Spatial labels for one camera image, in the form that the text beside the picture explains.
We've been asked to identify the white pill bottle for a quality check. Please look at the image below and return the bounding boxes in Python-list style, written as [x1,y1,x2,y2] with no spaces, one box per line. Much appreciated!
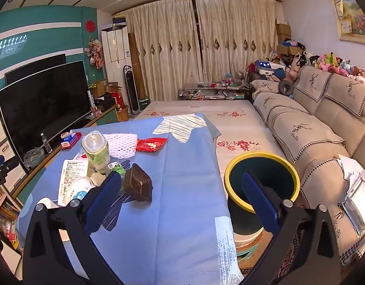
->
[64,177,95,205]

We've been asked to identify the green labelled plastic bottle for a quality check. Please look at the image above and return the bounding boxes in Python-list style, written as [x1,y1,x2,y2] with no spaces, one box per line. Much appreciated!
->
[81,131,110,173]

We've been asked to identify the white foam fruit net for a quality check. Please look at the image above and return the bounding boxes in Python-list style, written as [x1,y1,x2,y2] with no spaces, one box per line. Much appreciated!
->
[103,133,138,160]

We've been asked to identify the yellow rimmed dark trash bin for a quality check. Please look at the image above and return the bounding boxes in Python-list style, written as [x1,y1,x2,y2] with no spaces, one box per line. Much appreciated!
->
[224,152,300,236]

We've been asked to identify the white printed receipt sheet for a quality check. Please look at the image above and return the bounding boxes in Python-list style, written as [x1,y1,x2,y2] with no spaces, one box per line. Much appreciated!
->
[58,160,89,207]

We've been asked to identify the small water bottle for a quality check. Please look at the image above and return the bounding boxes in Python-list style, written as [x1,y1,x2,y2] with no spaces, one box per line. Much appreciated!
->
[40,133,52,154]

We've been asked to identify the brown plastic tray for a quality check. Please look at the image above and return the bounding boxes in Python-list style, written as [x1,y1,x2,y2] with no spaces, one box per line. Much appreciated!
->
[123,163,153,202]

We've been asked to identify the blue tissue pack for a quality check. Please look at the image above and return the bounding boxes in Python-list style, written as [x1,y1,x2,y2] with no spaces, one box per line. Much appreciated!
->
[61,133,77,149]

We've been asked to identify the blue patterned tablecloth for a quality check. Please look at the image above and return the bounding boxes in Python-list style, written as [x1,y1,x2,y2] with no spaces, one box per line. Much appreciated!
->
[18,114,243,284]

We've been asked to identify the beige sofa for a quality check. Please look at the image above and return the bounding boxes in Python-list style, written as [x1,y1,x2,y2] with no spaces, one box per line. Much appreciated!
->
[251,66,365,268]

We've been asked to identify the red snack packet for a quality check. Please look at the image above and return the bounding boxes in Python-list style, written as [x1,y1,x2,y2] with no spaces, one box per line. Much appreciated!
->
[136,138,168,152]

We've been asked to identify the black curved television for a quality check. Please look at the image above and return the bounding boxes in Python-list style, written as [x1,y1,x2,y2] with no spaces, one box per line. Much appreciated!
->
[0,61,91,162]

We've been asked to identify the grey neck pillow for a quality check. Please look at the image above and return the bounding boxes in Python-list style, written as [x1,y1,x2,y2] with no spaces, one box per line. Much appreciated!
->
[278,80,294,96]

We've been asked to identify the cluttered glass low table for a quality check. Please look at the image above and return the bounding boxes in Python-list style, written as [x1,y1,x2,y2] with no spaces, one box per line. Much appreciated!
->
[177,83,249,100]

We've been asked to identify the row of plush toys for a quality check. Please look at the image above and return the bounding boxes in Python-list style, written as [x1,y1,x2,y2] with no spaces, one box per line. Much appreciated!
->
[285,51,365,85]

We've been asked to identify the black tower fan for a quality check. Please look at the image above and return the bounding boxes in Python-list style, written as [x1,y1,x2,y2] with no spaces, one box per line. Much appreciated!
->
[123,65,140,114]

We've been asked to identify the stacked cardboard boxes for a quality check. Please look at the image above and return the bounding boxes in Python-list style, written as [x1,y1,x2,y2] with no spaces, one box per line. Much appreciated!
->
[276,23,303,56]

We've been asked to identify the framed painting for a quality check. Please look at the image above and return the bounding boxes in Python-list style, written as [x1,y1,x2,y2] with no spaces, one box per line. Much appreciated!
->
[331,0,365,44]

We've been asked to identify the cream curtains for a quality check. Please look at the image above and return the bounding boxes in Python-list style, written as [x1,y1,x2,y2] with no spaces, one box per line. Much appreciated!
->
[125,0,278,101]

